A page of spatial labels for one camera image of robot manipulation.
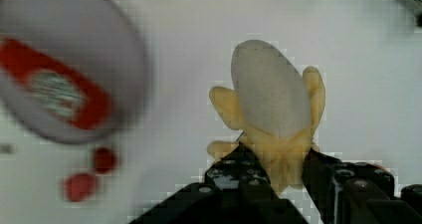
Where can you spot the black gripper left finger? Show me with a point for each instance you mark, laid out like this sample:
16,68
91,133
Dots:
235,190

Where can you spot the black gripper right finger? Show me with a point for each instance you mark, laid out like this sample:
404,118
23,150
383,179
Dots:
358,192

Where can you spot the peeled yellow banana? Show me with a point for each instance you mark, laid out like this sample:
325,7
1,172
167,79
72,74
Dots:
277,108

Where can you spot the smaller red strawberry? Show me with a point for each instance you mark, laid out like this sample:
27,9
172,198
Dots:
105,160

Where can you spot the larger red strawberry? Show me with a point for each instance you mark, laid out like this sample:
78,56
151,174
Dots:
80,186

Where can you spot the red ketchup bottle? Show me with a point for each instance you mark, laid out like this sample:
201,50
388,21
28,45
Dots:
60,90

